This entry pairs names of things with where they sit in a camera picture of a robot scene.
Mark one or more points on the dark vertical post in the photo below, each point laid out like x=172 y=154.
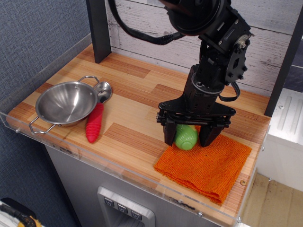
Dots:
x=286 y=65
x=99 y=29

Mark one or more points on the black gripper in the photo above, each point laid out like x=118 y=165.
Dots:
x=196 y=106

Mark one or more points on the stainless steel bowl with handles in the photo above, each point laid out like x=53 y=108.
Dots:
x=67 y=103

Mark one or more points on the dark right vertical post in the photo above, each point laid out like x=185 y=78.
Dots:
x=286 y=65

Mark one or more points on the black yellow object at corner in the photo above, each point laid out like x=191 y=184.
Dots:
x=14 y=214

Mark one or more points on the orange folded towel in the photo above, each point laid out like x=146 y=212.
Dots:
x=210 y=171

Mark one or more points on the green yellow toy corn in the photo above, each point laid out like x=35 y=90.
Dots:
x=186 y=136

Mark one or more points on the white ridged appliance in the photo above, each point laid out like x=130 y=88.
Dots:
x=281 y=155

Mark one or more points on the red handled metal spoon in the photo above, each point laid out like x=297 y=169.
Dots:
x=93 y=126

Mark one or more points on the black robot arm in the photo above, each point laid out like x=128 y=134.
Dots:
x=224 y=36

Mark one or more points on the silver dispenser panel with buttons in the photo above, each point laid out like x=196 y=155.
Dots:
x=119 y=211

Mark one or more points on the dark left vertical post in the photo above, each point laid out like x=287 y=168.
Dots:
x=99 y=29

